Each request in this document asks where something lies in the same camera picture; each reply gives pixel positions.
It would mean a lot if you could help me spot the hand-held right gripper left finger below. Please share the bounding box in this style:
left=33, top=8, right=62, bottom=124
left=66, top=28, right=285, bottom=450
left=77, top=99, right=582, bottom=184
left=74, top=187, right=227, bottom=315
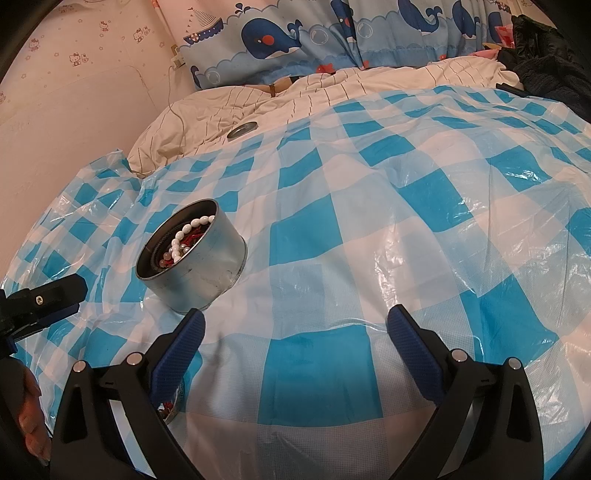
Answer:
left=47, top=308, right=207, bottom=480

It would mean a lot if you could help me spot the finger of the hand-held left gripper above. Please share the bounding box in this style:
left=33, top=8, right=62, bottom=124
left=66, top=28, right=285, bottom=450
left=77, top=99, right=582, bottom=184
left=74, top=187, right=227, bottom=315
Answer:
left=16, top=273, right=89, bottom=340

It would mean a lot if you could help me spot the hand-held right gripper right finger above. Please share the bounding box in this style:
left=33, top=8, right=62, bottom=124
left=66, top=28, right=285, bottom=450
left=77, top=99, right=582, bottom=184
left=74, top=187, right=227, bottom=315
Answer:
left=386, top=304, right=549, bottom=480

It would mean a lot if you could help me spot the large round metal tin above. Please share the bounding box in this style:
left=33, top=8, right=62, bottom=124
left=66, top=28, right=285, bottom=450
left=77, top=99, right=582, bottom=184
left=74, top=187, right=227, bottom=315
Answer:
left=135, top=198, right=248, bottom=313

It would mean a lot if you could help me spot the red cord necklace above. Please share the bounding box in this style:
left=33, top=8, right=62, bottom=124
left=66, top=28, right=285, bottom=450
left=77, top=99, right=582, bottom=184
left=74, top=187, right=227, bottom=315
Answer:
left=165, top=225, right=209, bottom=269

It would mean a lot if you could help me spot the white pearl bracelet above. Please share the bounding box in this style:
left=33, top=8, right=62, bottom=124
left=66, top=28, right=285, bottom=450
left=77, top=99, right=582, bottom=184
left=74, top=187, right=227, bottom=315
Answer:
left=168, top=214, right=217, bottom=260

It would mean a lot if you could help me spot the person's left hand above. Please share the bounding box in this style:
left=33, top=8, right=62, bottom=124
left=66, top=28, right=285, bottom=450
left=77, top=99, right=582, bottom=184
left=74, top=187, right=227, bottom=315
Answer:
left=18, top=368, right=52, bottom=468

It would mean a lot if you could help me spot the small round metal tin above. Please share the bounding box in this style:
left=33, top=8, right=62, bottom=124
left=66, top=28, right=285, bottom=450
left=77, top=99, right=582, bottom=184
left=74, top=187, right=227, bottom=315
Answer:
left=156, top=376, right=187, bottom=424

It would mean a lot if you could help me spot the blue checkered plastic sheet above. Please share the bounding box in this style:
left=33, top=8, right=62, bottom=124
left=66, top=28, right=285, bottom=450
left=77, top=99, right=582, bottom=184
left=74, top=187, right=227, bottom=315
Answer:
left=0, top=85, right=591, bottom=480

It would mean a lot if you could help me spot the round metal tin lid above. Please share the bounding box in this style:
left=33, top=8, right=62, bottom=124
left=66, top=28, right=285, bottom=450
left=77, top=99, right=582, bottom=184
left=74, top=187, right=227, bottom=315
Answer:
left=226, top=121, right=260, bottom=140

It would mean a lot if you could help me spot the cream striped quilt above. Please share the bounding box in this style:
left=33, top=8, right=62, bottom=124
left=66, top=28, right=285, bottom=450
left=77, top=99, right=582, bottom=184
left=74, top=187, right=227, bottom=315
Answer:
left=127, top=62, right=526, bottom=179

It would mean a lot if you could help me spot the tan object with dark band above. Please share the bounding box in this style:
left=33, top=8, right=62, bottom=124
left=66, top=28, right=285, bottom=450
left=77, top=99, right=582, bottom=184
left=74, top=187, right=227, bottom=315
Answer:
left=244, top=78, right=297, bottom=98

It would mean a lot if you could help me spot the pink cloth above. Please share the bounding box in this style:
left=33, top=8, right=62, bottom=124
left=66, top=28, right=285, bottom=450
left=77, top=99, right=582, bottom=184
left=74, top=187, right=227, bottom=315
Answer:
left=471, top=23, right=516, bottom=59

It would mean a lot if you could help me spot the dark clothing pile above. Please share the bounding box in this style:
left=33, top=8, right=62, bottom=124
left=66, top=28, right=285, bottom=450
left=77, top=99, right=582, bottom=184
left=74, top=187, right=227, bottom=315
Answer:
left=496, top=14, right=591, bottom=100

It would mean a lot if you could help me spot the blue whale print curtain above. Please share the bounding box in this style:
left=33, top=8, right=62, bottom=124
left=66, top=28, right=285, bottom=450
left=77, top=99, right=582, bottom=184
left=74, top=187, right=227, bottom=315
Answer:
left=178, top=0, right=514, bottom=91

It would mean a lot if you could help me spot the thin charger cable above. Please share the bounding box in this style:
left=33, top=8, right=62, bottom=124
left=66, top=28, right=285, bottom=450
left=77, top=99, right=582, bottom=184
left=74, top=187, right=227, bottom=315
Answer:
left=165, top=65, right=186, bottom=136

